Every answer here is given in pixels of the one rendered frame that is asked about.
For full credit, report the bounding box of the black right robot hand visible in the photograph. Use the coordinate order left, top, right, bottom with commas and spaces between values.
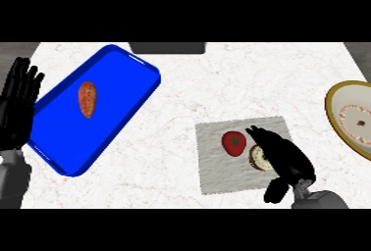
244, 125, 318, 205

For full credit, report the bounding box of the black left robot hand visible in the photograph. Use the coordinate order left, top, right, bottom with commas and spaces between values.
0, 56, 46, 151

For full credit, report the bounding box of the grey placemat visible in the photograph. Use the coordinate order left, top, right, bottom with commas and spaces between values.
193, 116, 297, 196

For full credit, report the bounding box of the white bowl with gold rim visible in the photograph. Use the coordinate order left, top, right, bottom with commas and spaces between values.
324, 79, 371, 161

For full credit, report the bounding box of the red tomato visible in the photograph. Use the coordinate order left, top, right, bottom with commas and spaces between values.
220, 130, 248, 158

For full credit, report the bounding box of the blue tray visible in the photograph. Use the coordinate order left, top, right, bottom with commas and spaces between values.
26, 43, 162, 178

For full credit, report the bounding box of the dark grey appliance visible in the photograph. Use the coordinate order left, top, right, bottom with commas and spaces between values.
128, 41, 207, 55

